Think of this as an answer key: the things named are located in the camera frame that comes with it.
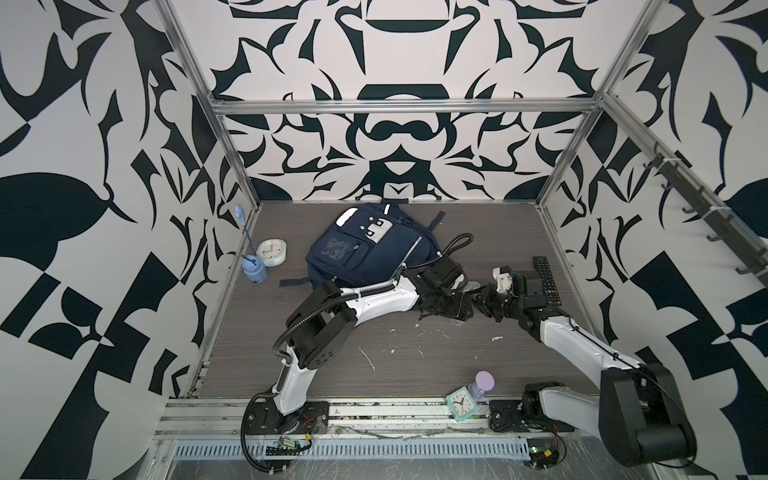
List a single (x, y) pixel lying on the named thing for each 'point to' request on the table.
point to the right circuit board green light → (543, 452)
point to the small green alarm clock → (462, 405)
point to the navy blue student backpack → (370, 243)
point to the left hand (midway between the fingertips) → (469, 308)
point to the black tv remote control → (552, 294)
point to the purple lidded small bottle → (484, 382)
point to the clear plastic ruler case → (466, 287)
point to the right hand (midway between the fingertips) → (467, 293)
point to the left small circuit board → (290, 442)
